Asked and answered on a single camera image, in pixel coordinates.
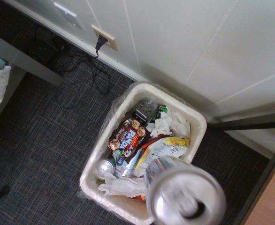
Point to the silver and blue drink can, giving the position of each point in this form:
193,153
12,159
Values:
186,187

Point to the clear plastic bin liner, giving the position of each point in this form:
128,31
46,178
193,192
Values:
102,133

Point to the white trash bin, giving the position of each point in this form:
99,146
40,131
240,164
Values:
193,126

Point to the discarded silver can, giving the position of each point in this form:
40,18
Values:
105,169

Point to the gray black plastic bottle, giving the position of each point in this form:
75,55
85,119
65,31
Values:
145,110

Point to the green wrapper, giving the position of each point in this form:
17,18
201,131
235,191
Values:
162,111

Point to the brown Hello Panda snack bag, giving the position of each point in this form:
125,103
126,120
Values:
128,140

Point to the crumpled white tissue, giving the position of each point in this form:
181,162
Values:
165,124
123,185

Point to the orange snack wrapper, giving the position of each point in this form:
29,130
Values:
152,141

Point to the yellow white chips bag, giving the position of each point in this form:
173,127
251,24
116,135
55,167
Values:
165,150

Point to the black power adapter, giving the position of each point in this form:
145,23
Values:
42,49

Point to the beige wall outlet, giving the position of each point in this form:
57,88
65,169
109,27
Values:
110,41

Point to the wooden table with black frame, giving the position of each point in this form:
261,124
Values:
245,125

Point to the gray bed frame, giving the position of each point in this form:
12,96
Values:
29,63

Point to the white wall plate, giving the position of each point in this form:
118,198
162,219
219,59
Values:
64,10

